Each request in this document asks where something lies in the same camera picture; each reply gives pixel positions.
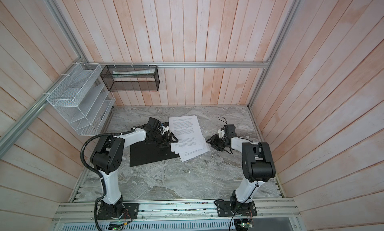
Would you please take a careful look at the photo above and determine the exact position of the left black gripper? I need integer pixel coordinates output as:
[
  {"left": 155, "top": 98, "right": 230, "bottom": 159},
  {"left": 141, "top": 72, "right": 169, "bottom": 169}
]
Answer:
[{"left": 149, "top": 131, "right": 179, "bottom": 148}]

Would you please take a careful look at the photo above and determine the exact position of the printed paper sheet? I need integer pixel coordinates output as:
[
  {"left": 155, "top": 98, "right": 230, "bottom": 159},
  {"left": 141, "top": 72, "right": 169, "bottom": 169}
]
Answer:
[
  {"left": 170, "top": 141, "right": 211, "bottom": 163},
  {"left": 169, "top": 116, "right": 206, "bottom": 154},
  {"left": 175, "top": 144, "right": 212, "bottom": 163}
]

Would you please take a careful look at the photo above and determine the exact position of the white folder black inside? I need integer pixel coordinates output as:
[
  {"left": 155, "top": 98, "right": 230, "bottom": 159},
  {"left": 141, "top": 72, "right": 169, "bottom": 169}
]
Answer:
[{"left": 130, "top": 123, "right": 179, "bottom": 167}]

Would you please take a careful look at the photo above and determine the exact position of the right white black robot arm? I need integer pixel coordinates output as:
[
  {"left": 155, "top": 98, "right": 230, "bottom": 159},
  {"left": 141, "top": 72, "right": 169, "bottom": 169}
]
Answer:
[{"left": 207, "top": 124, "right": 276, "bottom": 217}]

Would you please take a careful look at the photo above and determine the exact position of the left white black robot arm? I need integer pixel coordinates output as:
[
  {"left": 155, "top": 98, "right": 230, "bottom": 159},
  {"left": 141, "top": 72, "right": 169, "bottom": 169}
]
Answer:
[{"left": 90, "top": 117, "right": 179, "bottom": 219}]

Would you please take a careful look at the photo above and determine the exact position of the black mesh basket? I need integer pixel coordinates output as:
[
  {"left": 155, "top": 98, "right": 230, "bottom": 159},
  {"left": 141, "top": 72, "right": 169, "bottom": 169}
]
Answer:
[{"left": 101, "top": 65, "right": 160, "bottom": 92}]

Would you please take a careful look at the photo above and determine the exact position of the paper inside black basket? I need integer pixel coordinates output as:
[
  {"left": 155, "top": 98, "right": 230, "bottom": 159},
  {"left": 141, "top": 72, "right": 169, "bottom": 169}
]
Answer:
[{"left": 112, "top": 68, "right": 156, "bottom": 79}]

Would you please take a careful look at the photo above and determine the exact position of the right green circuit board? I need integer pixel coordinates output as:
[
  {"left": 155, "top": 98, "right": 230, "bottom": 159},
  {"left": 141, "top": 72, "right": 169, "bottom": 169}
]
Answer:
[{"left": 234, "top": 219, "right": 254, "bottom": 231}]

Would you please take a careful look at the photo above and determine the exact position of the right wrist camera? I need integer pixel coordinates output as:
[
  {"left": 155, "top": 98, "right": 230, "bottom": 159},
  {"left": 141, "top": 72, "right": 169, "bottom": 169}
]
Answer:
[{"left": 218, "top": 128, "right": 226, "bottom": 139}]

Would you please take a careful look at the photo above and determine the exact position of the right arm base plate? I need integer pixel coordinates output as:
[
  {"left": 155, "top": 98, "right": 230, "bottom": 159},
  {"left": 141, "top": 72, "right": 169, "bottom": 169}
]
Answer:
[{"left": 214, "top": 199, "right": 258, "bottom": 217}]

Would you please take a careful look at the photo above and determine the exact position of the aluminium front rail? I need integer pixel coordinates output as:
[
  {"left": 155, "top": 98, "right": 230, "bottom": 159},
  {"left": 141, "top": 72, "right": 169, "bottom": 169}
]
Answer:
[{"left": 52, "top": 198, "right": 301, "bottom": 223}]

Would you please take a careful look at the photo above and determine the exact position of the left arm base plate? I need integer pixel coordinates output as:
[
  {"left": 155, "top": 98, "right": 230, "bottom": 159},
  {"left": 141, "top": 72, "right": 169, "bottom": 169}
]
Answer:
[{"left": 97, "top": 202, "right": 140, "bottom": 220}]

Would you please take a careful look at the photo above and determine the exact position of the black corrugated cable conduit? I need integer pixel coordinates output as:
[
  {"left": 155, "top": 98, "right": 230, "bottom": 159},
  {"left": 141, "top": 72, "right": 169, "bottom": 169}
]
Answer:
[{"left": 79, "top": 129, "right": 136, "bottom": 231}]

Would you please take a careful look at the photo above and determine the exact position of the horizontal aluminium wall bar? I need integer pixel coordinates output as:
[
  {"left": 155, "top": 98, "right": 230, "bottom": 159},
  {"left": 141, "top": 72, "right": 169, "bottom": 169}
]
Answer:
[{"left": 98, "top": 61, "right": 269, "bottom": 69}]

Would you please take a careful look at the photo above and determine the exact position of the white wire mesh organizer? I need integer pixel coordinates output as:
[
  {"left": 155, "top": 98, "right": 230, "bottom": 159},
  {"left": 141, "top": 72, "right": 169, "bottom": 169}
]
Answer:
[{"left": 47, "top": 63, "right": 115, "bottom": 136}]

